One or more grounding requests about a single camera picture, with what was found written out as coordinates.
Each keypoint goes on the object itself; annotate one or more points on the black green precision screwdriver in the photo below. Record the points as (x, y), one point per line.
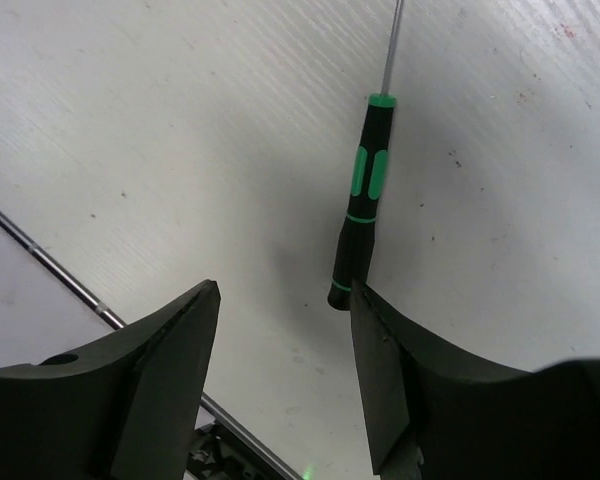
(357, 236)

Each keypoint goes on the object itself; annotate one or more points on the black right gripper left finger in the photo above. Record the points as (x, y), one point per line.
(121, 407)

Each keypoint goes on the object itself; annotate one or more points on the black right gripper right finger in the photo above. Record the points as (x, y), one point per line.
(433, 410)

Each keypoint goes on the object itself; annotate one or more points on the aluminium table edge rail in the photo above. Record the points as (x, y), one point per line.
(106, 314)

